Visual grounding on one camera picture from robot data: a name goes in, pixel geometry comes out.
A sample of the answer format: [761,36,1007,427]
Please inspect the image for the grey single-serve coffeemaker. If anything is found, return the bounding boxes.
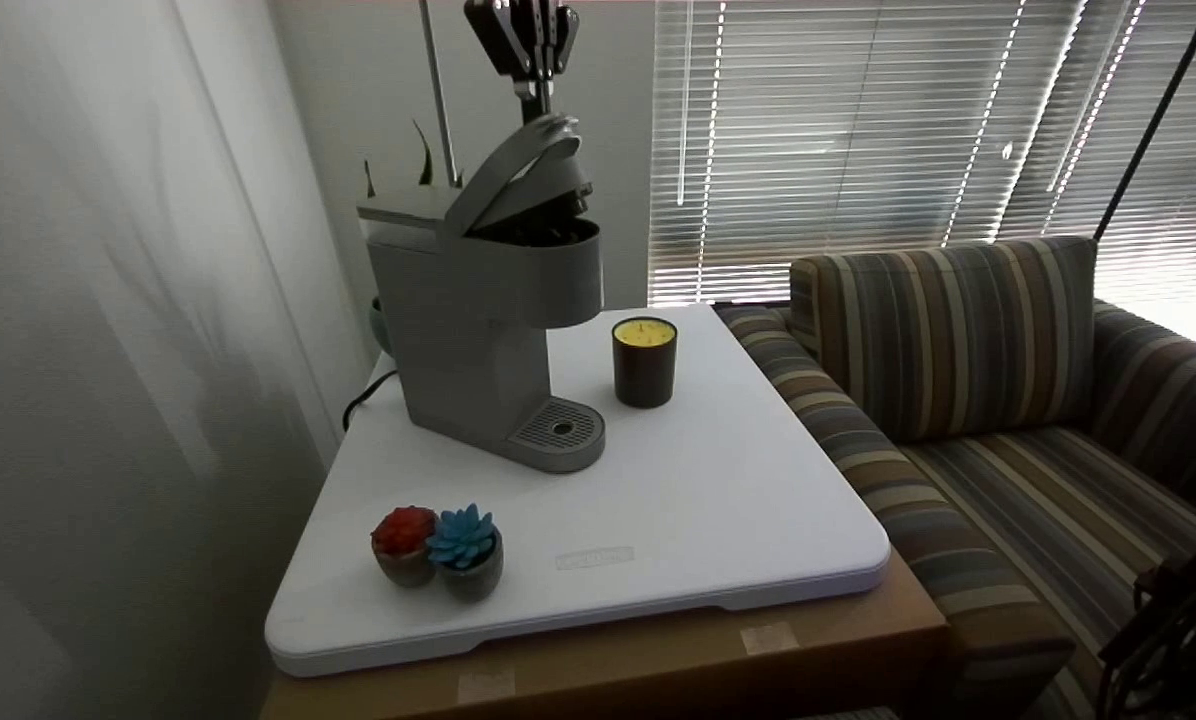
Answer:
[357,110,611,480]

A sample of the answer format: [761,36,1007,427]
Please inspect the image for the thin vertical metal pole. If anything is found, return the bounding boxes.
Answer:
[416,0,457,192]

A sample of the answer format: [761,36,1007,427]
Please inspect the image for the white window blinds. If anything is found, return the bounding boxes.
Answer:
[643,0,1196,342]

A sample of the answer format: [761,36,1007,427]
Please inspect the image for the yellow candle in dark glass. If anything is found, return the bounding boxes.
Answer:
[605,311,683,411]

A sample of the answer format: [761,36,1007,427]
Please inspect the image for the white plastic table board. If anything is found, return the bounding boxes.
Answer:
[258,306,896,683]

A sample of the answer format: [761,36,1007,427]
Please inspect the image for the striped fabric sofa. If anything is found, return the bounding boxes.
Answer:
[707,231,1196,720]

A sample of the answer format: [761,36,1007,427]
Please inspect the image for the red succulent in small pot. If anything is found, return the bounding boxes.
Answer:
[369,501,438,591]

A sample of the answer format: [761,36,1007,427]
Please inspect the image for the blue succulent in small pot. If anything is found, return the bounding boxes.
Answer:
[422,501,509,603]

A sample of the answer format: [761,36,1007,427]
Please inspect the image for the black slanted stand pole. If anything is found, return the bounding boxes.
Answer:
[1088,0,1196,248]

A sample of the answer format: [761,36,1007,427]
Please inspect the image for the black tripod stand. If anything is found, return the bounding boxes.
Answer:
[1093,495,1196,720]

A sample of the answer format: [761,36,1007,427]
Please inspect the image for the black power cord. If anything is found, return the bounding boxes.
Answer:
[337,366,402,436]

